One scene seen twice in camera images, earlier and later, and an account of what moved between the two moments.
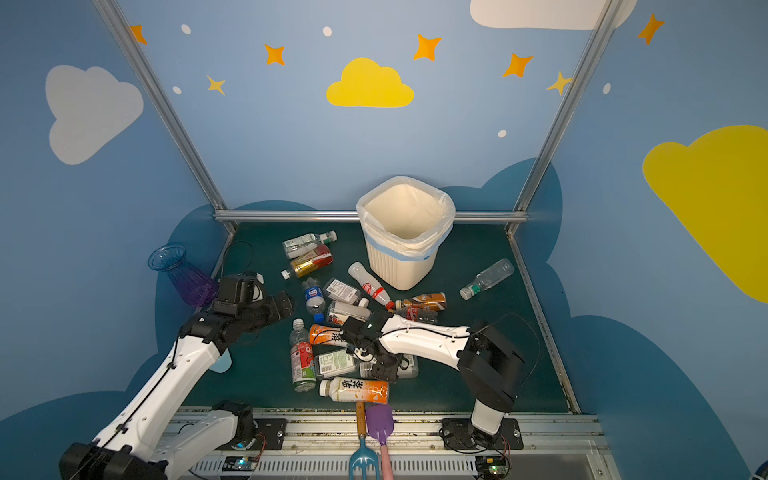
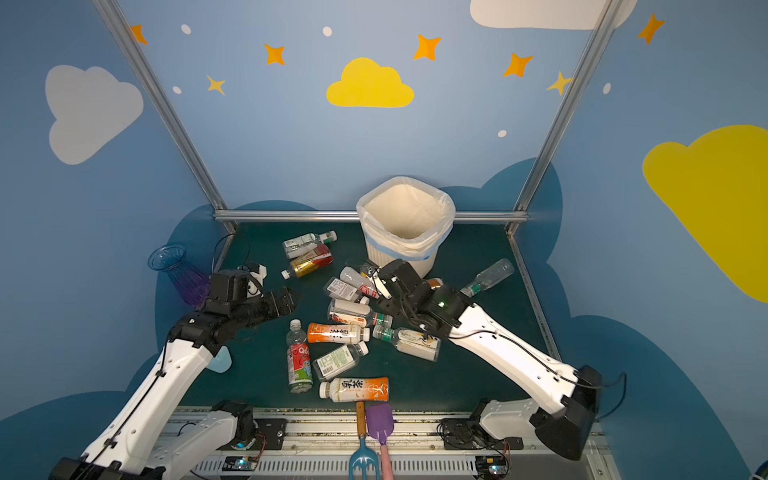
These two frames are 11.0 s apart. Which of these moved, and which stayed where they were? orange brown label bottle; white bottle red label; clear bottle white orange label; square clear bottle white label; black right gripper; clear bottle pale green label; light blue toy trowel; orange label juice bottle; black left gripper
Moved: white bottle red label; orange brown label bottle; black right gripper
Stayed: square clear bottle white label; orange label juice bottle; black left gripper; clear bottle pale green label; light blue toy trowel; clear bottle white orange label
